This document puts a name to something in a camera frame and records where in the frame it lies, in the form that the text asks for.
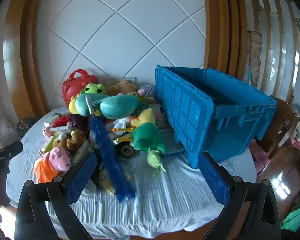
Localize green cloth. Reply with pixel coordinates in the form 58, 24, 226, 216
281, 180, 300, 232

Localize tan plush toy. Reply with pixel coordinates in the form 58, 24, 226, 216
105, 80, 138, 95

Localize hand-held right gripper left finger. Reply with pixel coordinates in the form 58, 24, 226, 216
14, 152, 98, 240

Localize brown bear plush toy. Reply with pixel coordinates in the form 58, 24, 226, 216
52, 130, 88, 152

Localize toy vehicle with black wheel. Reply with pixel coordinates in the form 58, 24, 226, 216
112, 126, 135, 159

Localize wooden chair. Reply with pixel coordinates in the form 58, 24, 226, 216
255, 96, 300, 160

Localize blue plastic crate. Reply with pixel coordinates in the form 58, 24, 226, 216
155, 64, 277, 169

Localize red toy case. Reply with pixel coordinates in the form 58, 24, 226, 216
61, 69, 98, 108

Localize dark patterned bag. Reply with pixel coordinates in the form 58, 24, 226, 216
16, 117, 38, 138

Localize teal plush toy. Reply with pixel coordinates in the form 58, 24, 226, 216
75, 94, 139, 119

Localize pink pig plush orange dress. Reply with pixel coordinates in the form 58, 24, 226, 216
34, 147, 72, 183

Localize green booklet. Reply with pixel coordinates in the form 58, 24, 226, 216
43, 137, 56, 153

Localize white cardboard box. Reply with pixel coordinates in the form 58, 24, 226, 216
49, 126, 70, 134

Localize white translucent bag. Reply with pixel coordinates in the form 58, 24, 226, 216
0, 119, 15, 143

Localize rolled straw mat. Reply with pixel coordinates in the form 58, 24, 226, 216
247, 31, 263, 85

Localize yellow plush toy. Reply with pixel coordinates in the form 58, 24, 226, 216
131, 108, 157, 128

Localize orange green carton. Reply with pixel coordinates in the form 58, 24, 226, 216
99, 169, 115, 195

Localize blue feather duster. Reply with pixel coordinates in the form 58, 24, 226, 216
85, 95, 137, 203

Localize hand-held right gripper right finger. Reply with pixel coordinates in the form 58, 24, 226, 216
198, 152, 282, 240

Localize white orange plush toy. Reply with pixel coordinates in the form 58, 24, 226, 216
112, 117, 133, 130

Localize striped plush toy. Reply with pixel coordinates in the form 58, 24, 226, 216
137, 84, 157, 98

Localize wooden glass cabinet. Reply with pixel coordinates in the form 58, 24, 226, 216
247, 0, 300, 105

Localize green frog plush toy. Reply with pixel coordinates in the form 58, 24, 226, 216
80, 82, 107, 97

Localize pink cloth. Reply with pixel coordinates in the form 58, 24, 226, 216
249, 141, 270, 173

